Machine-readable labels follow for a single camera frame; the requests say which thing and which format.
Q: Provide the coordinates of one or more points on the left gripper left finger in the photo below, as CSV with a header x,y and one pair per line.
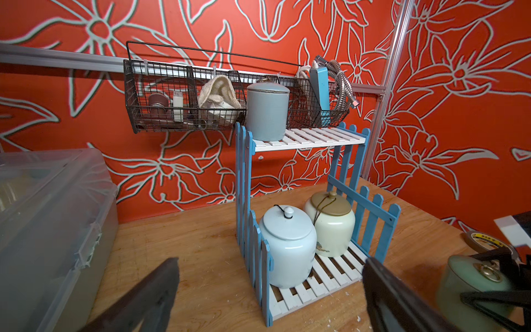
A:
x,y
147,305

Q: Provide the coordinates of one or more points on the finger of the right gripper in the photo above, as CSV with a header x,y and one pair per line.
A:
x,y
511,298
507,263

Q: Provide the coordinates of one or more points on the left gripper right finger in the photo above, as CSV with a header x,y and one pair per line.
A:
x,y
393,306

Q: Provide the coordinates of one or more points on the blue white picket shelf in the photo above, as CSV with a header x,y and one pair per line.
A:
x,y
374,225

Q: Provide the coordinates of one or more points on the grey-blue tea canister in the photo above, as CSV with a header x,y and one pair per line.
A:
x,y
267,110

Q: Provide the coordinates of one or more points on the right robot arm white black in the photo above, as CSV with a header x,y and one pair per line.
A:
x,y
516,229

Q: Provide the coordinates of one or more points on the brown tape roll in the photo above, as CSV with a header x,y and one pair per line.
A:
x,y
482,243

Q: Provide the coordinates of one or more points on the cream round ceramic jar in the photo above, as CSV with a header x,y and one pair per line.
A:
x,y
334,222

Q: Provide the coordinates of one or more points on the translucent plastic storage box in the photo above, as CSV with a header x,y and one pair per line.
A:
x,y
58,223

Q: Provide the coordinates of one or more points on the pale blue round ceramic jar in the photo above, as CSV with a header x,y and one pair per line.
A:
x,y
292,238

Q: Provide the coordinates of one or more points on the cream cloth in basket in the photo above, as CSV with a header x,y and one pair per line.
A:
x,y
218,101

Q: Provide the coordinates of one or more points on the blue box in basket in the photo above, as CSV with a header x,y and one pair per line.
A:
x,y
319,79

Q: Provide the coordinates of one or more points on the black wire wall basket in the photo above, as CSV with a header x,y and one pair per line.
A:
x,y
163,96

